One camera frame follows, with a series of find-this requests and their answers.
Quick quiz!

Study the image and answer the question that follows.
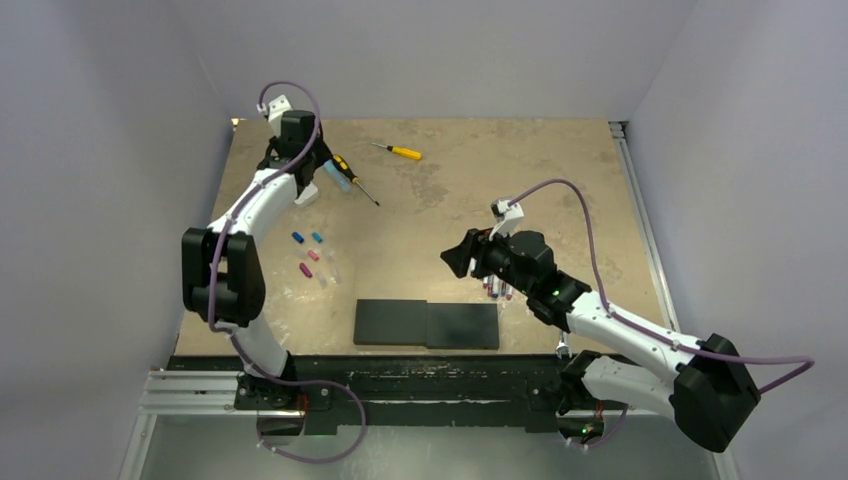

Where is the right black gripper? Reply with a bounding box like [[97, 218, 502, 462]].
[[442, 222, 534, 297]]

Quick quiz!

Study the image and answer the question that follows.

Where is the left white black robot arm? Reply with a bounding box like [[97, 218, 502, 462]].
[[181, 110, 331, 409]]

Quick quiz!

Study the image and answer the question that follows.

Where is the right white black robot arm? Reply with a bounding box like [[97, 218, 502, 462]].
[[440, 229, 761, 453]]

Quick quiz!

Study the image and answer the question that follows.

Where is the black yellow screwdriver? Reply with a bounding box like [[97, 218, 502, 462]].
[[332, 154, 380, 206]]

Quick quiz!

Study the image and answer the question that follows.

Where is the white square box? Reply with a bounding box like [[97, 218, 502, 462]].
[[294, 184, 320, 208]]

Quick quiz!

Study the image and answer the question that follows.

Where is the black rectangular block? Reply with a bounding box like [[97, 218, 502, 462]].
[[353, 299, 500, 350]]

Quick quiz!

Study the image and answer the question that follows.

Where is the silver wrench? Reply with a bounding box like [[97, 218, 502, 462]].
[[555, 331, 572, 359]]

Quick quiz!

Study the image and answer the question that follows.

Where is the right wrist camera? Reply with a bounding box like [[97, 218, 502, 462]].
[[489, 198, 524, 240]]

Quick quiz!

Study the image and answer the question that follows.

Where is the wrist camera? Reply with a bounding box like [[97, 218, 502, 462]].
[[257, 95, 293, 136], [489, 198, 524, 240]]

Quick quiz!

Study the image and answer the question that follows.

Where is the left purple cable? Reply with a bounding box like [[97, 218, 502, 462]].
[[206, 81, 367, 465]]

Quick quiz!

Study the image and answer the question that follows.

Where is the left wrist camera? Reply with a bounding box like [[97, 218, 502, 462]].
[[257, 95, 293, 136]]

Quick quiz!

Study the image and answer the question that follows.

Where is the yellow handle screwdriver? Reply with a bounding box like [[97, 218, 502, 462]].
[[372, 142, 423, 161]]

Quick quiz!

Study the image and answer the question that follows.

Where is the black base frame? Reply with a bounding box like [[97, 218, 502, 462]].
[[167, 354, 601, 435]]

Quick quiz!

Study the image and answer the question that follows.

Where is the aluminium side rail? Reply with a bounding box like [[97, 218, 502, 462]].
[[608, 122, 680, 332]]

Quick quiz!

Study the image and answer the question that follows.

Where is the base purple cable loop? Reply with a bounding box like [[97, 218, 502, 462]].
[[255, 378, 370, 465]]

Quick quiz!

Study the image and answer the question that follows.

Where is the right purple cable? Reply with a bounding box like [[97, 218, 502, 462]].
[[506, 178, 815, 395]]

